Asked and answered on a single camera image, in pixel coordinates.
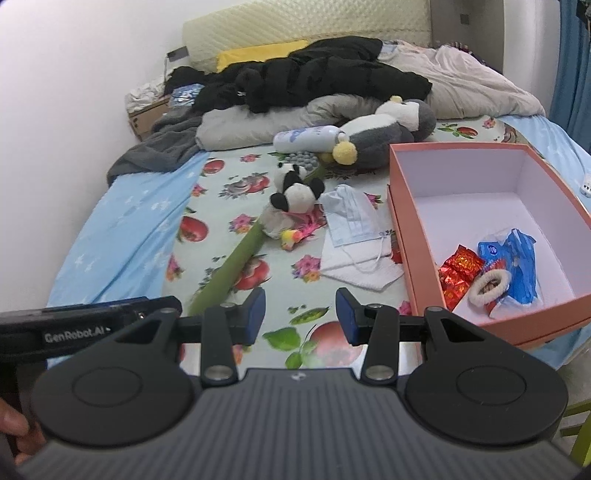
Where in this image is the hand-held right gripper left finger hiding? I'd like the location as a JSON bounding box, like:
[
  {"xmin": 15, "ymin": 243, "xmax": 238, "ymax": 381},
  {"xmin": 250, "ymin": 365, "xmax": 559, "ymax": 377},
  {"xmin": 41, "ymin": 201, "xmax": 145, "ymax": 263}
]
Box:
[{"xmin": 113, "ymin": 287, "xmax": 267, "ymax": 387}]

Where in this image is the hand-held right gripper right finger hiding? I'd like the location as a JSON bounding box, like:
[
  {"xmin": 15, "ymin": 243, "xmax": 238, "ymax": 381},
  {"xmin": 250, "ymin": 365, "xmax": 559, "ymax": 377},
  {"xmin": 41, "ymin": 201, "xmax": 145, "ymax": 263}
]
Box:
[{"xmin": 335, "ymin": 287, "xmax": 485, "ymax": 387}]

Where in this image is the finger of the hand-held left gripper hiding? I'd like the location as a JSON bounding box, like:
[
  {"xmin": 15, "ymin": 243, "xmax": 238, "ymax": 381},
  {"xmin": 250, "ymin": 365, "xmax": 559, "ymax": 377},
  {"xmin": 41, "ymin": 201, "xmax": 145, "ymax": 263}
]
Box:
[{"xmin": 113, "ymin": 297, "xmax": 184, "ymax": 329}]

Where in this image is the panda plush toy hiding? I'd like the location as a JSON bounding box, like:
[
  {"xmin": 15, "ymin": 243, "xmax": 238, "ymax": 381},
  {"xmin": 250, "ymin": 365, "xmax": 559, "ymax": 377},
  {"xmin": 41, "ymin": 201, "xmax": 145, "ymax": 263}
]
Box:
[{"xmin": 270, "ymin": 162, "xmax": 326, "ymax": 216}]

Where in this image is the white fluffy scrunchie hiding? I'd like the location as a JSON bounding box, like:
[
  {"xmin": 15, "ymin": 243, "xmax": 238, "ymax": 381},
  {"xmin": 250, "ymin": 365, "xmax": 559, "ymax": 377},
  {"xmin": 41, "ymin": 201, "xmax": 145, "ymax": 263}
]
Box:
[{"xmin": 468, "ymin": 270, "xmax": 512, "ymax": 306}]

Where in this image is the orange cardboard box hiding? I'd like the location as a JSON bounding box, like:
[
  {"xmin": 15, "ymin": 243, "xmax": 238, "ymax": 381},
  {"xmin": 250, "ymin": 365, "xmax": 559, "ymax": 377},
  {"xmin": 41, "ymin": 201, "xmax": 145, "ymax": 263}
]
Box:
[{"xmin": 388, "ymin": 142, "xmax": 591, "ymax": 348}]

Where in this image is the blue tissue pack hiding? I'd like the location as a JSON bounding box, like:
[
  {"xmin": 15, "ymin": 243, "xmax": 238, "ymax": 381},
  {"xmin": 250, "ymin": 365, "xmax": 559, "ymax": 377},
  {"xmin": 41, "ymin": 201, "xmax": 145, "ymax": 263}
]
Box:
[{"xmin": 478, "ymin": 228, "xmax": 542, "ymax": 319}]

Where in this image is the person's left hand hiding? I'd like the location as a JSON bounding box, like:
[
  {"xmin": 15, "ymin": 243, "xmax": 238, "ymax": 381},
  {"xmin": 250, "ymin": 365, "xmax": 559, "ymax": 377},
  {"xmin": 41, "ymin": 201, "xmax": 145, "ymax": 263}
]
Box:
[{"xmin": 0, "ymin": 399, "xmax": 47, "ymax": 465}]

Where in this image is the white folded cloth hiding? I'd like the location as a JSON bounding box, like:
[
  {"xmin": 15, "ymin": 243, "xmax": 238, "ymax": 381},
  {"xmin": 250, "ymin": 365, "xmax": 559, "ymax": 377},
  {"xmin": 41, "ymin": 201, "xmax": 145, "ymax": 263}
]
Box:
[{"xmin": 318, "ymin": 234, "xmax": 405, "ymax": 292}]

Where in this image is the green stick toy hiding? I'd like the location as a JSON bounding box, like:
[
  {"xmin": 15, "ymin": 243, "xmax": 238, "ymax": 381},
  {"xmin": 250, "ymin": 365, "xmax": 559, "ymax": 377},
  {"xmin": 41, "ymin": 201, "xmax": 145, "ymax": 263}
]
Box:
[{"xmin": 188, "ymin": 164, "xmax": 326, "ymax": 317}]

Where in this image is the small plush doll pink dress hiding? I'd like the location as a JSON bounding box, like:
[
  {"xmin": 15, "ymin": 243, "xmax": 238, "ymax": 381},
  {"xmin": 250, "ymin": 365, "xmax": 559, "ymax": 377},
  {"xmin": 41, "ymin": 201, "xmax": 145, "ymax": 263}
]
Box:
[{"xmin": 261, "ymin": 205, "xmax": 327, "ymax": 253}]

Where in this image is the blue face mask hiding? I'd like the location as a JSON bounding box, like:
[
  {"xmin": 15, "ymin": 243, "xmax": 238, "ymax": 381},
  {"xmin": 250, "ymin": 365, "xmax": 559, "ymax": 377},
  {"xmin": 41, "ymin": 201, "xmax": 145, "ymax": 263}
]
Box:
[{"xmin": 320, "ymin": 185, "xmax": 394, "ymax": 248}]

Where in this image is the floral bed sheet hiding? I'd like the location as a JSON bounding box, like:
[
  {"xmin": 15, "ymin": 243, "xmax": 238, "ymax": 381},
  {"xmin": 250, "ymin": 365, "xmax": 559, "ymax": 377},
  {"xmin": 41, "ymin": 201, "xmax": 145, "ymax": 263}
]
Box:
[{"xmin": 159, "ymin": 115, "xmax": 528, "ymax": 370}]

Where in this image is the dark grey blanket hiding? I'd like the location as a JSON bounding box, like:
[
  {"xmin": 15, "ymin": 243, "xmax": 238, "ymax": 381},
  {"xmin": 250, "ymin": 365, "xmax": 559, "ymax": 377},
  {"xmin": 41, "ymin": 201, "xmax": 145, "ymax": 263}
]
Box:
[{"xmin": 107, "ymin": 114, "xmax": 206, "ymax": 188}]

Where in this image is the grey bead cushion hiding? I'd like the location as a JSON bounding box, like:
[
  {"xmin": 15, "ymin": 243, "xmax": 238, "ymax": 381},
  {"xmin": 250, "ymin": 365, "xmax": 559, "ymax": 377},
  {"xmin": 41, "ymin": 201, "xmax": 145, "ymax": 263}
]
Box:
[{"xmin": 279, "ymin": 150, "xmax": 322, "ymax": 171}]

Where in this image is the grey penguin plush toy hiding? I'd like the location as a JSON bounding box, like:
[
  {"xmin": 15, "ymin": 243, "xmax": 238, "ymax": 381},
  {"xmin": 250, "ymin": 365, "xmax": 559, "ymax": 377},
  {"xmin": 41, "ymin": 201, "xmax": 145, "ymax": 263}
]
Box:
[{"xmin": 323, "ymin": 95, "xmax": 437, "ymax": 174}]

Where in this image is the white patterned bottle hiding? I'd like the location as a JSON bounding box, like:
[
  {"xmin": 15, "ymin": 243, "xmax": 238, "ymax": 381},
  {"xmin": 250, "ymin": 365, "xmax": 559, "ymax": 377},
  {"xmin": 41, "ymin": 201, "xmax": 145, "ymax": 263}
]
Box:
[{"xmin": 273, "ymin": 124, "xmax": 347, "ymax": 153}]

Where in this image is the light grey quilt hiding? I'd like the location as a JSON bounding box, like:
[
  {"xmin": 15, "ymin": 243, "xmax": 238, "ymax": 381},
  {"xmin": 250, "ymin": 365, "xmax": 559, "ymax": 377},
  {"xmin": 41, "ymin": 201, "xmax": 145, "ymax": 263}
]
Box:
[{"xmin": 196, "ymin": 93, "xmax": 371, "ymax": 151}]

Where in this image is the brown cardboard box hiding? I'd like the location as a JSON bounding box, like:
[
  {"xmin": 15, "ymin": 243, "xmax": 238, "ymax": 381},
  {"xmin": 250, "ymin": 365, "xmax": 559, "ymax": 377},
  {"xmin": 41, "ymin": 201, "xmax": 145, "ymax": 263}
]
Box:
[{"xmin": 127, "ymin": 97, "xmax": 172, "ymax": 142}]

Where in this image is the white crumpled cloth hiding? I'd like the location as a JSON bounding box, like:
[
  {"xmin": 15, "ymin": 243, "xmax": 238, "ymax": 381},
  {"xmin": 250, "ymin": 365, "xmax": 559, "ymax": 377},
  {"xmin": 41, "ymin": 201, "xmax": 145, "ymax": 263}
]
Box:
[{"xmin": 126, "ymin": 78, "xmax": 167, "ymax": 112}]

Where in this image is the blue plastic packet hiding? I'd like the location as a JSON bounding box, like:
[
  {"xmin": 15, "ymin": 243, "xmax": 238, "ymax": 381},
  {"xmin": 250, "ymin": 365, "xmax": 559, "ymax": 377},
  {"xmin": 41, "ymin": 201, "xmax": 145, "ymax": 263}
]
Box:
[{"xmin": 168, "ymin": 83, "xmax": 206, "ymax": 108}]

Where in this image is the black jacket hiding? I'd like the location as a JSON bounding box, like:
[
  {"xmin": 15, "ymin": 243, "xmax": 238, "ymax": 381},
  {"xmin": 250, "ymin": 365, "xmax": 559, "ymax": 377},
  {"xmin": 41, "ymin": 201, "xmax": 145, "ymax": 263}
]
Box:
[{"xmin": 166, "ymin": 37, "xmax": 434, "ymax": 114}]

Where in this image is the green chair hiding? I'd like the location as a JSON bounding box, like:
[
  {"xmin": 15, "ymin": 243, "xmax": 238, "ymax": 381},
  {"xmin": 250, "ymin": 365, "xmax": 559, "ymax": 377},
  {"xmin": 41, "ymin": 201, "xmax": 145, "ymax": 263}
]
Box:
[{"xmin": 558, "ymin": 401, "xmax": 591, "ymax": 468}]

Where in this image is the yellow pillow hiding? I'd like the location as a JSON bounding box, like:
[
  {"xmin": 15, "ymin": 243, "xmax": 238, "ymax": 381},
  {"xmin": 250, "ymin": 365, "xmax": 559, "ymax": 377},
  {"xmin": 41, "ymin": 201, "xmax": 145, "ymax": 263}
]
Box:
[{"xmin": 217, "ymin": 40, "xmax": 309, "ymax": 73}]

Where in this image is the beige duvet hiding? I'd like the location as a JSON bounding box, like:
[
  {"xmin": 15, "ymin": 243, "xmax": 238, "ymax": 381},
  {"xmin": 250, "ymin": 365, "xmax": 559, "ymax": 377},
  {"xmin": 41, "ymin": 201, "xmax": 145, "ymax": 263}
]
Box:
[{"xmin": 376, "ymin": 41, "xmax": 546, "ymax": 121}]

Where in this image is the cream padded headboard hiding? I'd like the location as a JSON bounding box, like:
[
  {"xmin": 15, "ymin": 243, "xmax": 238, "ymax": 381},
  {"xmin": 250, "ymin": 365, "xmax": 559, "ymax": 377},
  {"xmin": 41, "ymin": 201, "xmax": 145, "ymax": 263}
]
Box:
[{"xmin": 182, "ymin": 0, "xmax": 433, "ymax": 73}]

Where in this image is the blue curtain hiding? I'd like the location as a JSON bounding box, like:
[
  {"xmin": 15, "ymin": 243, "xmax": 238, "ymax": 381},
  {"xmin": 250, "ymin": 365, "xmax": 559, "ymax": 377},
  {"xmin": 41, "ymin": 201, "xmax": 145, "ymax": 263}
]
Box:
[{"xmin": 549, "ymin": 0, "xmax": 591, "ymax": 154}]

